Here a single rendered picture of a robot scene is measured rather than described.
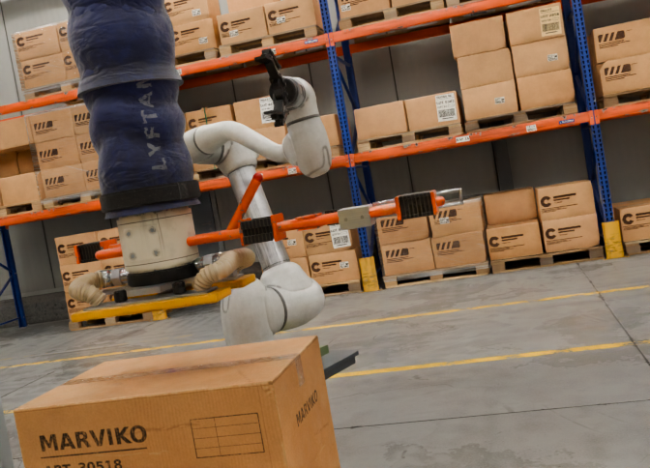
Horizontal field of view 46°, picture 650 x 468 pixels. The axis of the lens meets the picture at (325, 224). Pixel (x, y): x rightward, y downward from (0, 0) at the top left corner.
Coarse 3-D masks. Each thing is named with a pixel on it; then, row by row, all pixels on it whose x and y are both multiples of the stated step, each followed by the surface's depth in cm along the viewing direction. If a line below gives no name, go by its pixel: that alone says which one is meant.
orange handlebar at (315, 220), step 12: (300, 216) 168; (312, 216) 164; (324, 216) 164; (336, 216) 164; (372, 216) 162; (288, 228) 166; (300, 228) 166; (312, 228) 165; (192, 240) 170; (204, 240) 170; (216, 240) 169; (96, 252) 176; (108, 252) 175; (120, 252) 174
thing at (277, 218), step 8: (272, 216) 165; (280, 216) 170; (240, 224) 166; (248, 224) 166; (256, 224) 165; (264, 224) 165; (272, 224) 165; (240, 232) 167; (248, 232) 166; (256, 232) 166; (264, 232) 166; (272, 232) 165; (280, 232) 168; (248, 240) 166; (256, 240) 165; (264, 240) 165; (272, 240) 165; (280, 240) 168
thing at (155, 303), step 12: (180, 288) 164; (216, 288) 166; (228, 288) 166; (120, 300) 166; (132, 300) 167; (144, 300) 163; (156, 300) 162; (168, 300) 161; (180, 300) 160; (192, 300) 159; (204, 300) 159; (216, 300) 158; (84, 312) 164; (96, 312) 164; (108, 312) 163; (120, 312) 163; (132, 312) 162
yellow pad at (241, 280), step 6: (240, 276) 183; (246, 276) 183; (252, 276) 184; (216, 282) 179; (222, 282) 178; (228, 282) 178; (234, 282) 177; (240, 282) 177; (246, 282) 178; (186, 288) 180; (192, 288) 179; (234, 288) 178; (150, 294) 182; (156, 294) 181
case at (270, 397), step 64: (64, 384) 183; (128, 384) 171; (192, 384) 160; (256, 384) 152; (320, 384) 186; (64, 448) 163; (128, 448) 160; (192, 448) 157; (256, 448) 154; (320, 448) 177
